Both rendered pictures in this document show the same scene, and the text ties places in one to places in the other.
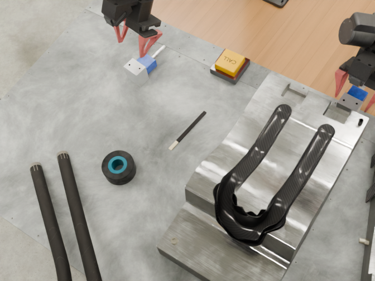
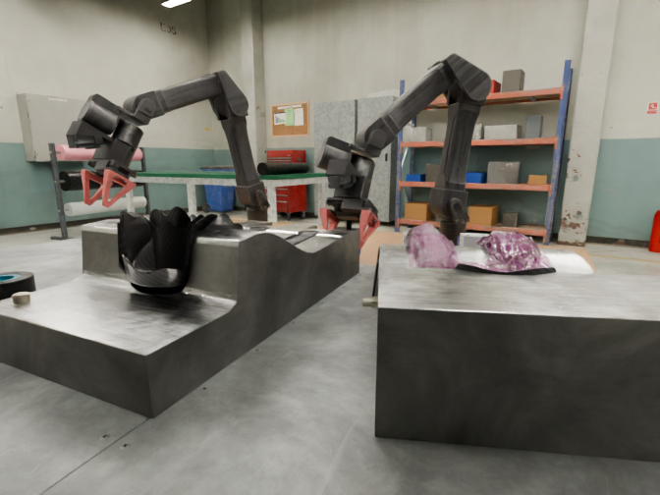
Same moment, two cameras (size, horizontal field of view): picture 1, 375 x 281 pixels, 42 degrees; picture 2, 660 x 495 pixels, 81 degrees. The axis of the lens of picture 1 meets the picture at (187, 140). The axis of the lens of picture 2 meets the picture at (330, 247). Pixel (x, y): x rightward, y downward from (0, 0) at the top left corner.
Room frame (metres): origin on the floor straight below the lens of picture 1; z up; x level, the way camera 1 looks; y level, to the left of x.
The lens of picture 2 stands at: (-0.18, -0.12, 1.01)
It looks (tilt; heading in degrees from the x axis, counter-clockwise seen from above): 12 degrees down; 341
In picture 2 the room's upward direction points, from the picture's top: straight up
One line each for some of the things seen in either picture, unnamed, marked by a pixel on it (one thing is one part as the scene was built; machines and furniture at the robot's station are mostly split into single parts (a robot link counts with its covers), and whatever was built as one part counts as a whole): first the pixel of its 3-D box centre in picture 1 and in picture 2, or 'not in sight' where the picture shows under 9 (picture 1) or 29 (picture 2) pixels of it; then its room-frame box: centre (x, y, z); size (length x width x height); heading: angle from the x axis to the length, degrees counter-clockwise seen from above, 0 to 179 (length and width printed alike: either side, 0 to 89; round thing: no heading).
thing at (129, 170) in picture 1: (119, 167); (4, 288); (0.55, 0.18, 0.82); 0.08 x 0.08 x 0.04
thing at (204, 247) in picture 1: (265, 181); (222, 261); (0.42, -0.15, 0.87); 0.50 x 0.26 x 0.14; 137
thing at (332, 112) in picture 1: (336, 116); not in sight; (0.54, -0.35, 0.87); 0.05 x 0.05 x 0.04; 47
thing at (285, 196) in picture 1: (274, 169); (232, 228); (0.42, -0.17, 0.92); 0.35 x 0.16 x 0.09; 137
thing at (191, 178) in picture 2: not in sight; (222, 204); (4.79, -0.41, 0.51); 2.40 x 1.13 x 1.02; 42
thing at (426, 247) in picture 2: not in sight; (472, 251); (0.24, -0.47, 0.90); 0.26 x 0.18 x 0.08; 154
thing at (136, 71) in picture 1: (148, 61); not in sight; (0.85, 0.06, 0.83); 0.13 x 0.05 x 0.05; 128
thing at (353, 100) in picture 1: (357, 94); not in sight; (0.61, -0.44, 0.83); 0.13 x 0.05 x 0.05; 132
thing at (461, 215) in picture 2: not in sight; (451, 209); (0.62, -0.70, 0.90); 0.09 x 0.06 x 0.06; 173
